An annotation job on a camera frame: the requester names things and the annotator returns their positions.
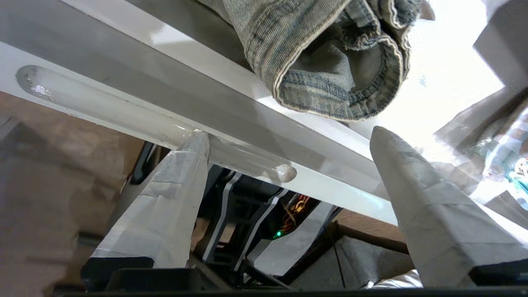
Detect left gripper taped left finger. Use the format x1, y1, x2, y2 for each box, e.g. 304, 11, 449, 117
80, 130, 212, 289

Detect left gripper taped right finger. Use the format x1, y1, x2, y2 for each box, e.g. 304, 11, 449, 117
369, 126, 528, 288

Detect white duvet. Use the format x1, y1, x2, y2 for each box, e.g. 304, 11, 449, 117
365, 269, 425, 289

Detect faded denim jeans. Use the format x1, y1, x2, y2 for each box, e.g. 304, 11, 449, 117
198, 0, 436, 122

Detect brown green snack bag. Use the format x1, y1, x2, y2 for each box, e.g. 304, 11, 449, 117
433, 89, 528, 211

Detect white and black robot base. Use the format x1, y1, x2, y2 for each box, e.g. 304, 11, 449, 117
120, 142, 343, 287

